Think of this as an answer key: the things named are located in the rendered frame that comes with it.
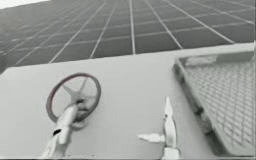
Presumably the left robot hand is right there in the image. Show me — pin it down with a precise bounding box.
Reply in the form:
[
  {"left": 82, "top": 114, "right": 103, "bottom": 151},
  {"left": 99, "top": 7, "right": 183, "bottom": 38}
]
[{"left": 63, "top": 99, "right": 91, "bottom": 131}]

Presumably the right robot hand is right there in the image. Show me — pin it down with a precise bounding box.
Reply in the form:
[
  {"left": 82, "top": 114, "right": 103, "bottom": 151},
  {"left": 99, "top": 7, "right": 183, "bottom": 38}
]
[{"left": 137, "top": 96, "right": 178, "bottom": 150}]

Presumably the dark steering wheel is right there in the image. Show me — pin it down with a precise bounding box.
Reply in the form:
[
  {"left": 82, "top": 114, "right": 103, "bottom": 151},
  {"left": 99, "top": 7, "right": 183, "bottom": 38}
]
[{"left": 45, "top": 72, "right": 102, "bottom": 124}]

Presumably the grey table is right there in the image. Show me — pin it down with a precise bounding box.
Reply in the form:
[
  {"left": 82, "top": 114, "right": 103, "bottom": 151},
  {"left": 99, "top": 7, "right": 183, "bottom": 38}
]
[{"left": 0, "top": 42, "right": 256, "bottom": 160}]

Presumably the grey mesh tray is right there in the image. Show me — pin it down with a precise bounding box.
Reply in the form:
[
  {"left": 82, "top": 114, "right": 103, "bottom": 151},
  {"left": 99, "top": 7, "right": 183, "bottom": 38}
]
[{"left": 173, "top": 49, "right": 256, "bottom": 158}]

